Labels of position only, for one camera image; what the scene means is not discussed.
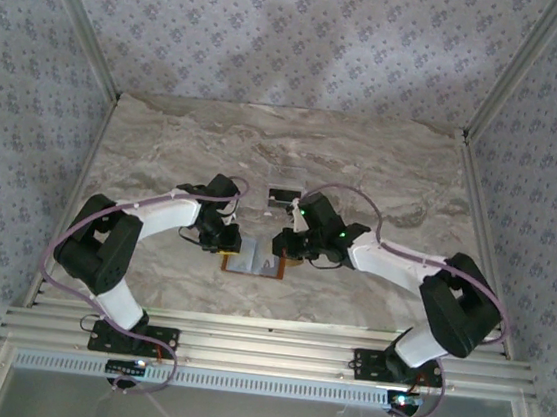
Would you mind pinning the brown leather card holder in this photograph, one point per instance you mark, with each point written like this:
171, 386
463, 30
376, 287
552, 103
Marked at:
252, 266

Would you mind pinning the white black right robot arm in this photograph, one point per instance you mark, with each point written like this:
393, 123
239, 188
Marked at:
388, 261

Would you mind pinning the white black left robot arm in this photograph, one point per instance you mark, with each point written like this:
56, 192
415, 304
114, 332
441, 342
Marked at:
167, 213

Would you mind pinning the aluminium mounting rails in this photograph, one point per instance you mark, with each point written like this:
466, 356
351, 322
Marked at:
262, 347

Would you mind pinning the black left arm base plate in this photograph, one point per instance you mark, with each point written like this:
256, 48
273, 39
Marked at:
163, 336

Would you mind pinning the aluminium table side rail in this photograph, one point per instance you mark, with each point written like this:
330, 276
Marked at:
479, 216
88, 162

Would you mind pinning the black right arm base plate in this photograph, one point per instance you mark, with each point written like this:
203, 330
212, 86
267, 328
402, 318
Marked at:
366, 362

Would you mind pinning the aluminium corner post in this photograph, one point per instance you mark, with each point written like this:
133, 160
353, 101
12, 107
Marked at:
83, 20
516, 69

